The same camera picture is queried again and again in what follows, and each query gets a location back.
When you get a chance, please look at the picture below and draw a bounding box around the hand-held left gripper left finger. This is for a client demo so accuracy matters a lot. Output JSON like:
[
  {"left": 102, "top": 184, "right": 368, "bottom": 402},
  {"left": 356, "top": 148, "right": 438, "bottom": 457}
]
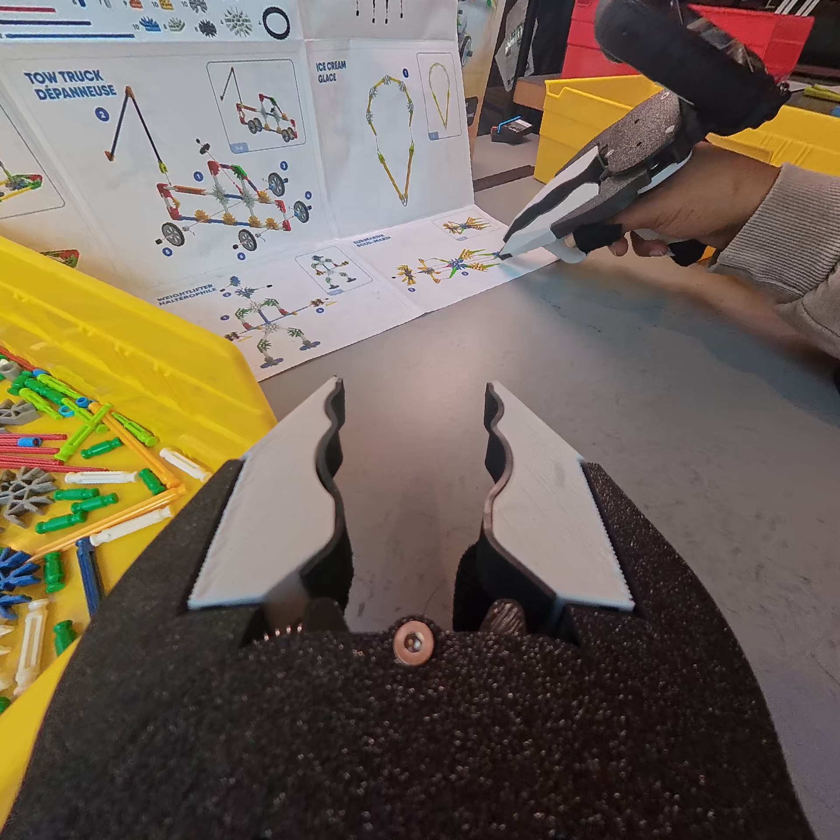
[{"left": 188, "top": 377, "right": 355, "bottom": 632}]

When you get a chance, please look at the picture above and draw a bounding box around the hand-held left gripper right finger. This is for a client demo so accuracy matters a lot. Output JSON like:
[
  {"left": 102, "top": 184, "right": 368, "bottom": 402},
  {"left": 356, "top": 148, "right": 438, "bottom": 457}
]
[{"left": 476, "top": 382, "right": 636, "bottom": 632}]

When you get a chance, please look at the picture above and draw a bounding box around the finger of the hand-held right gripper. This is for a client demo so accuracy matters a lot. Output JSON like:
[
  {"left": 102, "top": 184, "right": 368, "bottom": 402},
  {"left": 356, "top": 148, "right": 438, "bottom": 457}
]
[
  {"left": 500, "top": 177, "right": 616, "bottom": 265},
  {"left": 504, "top": 147, "right": 602, "bottom": 244}
]

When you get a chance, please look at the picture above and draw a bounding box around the yellow plastic bin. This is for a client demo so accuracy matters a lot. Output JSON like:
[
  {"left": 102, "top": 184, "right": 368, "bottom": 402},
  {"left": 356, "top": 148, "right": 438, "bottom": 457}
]
[
  {"left": 533, "top": 73, "right": 840, "bottom": 185},
  {"left": 0, "top": 236, "right": 277, "bottom": 808}
]

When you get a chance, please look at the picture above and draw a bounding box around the person's right forearm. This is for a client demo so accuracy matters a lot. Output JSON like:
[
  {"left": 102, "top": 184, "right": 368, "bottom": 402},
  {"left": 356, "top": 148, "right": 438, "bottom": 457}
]
[{"left": 710, "top": 164, "right": 840, "bottom": 361}]

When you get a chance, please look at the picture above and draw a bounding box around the grey desk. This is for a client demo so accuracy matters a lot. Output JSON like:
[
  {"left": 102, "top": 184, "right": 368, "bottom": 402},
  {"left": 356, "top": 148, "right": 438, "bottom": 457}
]
[{"left": 259, "top": 134, "right": 840, "bottom": 840}]

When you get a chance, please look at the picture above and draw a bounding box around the person's right hand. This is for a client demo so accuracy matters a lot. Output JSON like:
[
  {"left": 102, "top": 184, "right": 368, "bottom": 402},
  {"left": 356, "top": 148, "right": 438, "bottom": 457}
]
[{"left": 564, "top": 140, "right": 783, "bottom": 260}]

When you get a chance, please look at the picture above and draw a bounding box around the printed paper sheet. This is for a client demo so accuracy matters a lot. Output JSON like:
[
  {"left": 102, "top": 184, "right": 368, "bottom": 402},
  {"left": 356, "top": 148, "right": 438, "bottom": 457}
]
[{"left": 495, "top": 0, "right": 536, "bottom": 89}]

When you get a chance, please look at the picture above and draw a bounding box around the stack of red bins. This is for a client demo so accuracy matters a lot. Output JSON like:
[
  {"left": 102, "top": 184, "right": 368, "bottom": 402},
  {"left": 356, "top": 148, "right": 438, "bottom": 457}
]
[{"left": 563, "top": 0, "right": 815, "bottom": 80}]

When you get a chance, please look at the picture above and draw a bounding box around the pile of toy pieces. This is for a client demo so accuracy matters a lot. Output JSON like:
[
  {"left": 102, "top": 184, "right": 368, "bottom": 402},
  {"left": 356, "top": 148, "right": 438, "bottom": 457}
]
[{"left": 0, "top": 344, "right": 214, "bottom": 716}]

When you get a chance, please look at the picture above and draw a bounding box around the toy instruction sheet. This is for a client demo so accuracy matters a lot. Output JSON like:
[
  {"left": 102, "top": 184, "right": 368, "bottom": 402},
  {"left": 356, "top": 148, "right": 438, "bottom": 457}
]
[{"left": 0, "top": 0, "right": 559, "bottom": 382}]

